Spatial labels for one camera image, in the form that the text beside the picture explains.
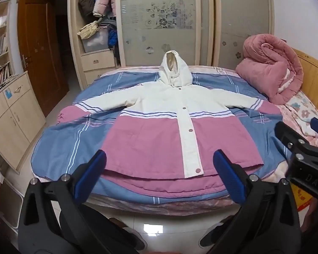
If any light wood cabinet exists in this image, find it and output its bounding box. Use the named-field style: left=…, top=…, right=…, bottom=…
left=0, top=71, right=46, bottom=172

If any person's right shoe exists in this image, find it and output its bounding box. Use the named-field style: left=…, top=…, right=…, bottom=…
left=198, top=215, right=234, bottom=248

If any red and yellow packaging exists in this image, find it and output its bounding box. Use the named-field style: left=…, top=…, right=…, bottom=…
left=291, top=182, right=318, bottom=212

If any pink floral bed sheet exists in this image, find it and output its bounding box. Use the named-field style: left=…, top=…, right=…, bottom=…
left=277, top=90, right=318, bottom=149

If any white and pink hooded jacket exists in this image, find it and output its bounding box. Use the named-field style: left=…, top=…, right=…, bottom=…
left=56, top=50, right=283, bottom=191

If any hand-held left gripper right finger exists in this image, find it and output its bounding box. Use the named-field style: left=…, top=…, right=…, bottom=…
left=207, top=149, right=301, bottom=254

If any person's shoe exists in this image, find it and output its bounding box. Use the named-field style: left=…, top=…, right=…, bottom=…
left=109, top=217, right=147, bottom=251
left=198, top=215, right=234, bottom=248

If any brown wooden door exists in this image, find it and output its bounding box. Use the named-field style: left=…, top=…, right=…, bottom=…
left=17, top=0, right=70, bottom=117

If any wooden bed headboard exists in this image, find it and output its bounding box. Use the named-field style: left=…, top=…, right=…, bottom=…
left=291, top=47, right=318, bottom=123

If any beige fabric bag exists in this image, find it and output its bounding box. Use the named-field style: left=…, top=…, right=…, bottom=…
left=77, top=18, right=102, bottom=40

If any cream wardrobe with sliding doors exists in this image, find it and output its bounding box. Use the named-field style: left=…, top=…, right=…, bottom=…
left=67, top=0, right=275, bottom=90

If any pink rolled quilt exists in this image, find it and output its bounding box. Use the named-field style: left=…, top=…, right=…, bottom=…
left=235, top=33, right=304, bottom=105

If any blue plaid bed sheet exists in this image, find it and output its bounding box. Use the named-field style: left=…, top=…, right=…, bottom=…
left=31, top=70, right=292, bottom=204

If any clear plastic storage box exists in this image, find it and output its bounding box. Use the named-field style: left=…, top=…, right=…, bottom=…
left=82, top=29, right=110, bottom=53

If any blue garment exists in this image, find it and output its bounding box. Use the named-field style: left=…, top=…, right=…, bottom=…
left=107, top=28, right=117, bottom=48

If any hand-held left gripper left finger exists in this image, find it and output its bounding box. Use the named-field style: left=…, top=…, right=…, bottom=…
left=18, top=150, right=114, bottom=254

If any person's left shoe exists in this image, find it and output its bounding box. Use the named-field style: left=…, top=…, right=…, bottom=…
left=109, top=217, right=147, bottom=251

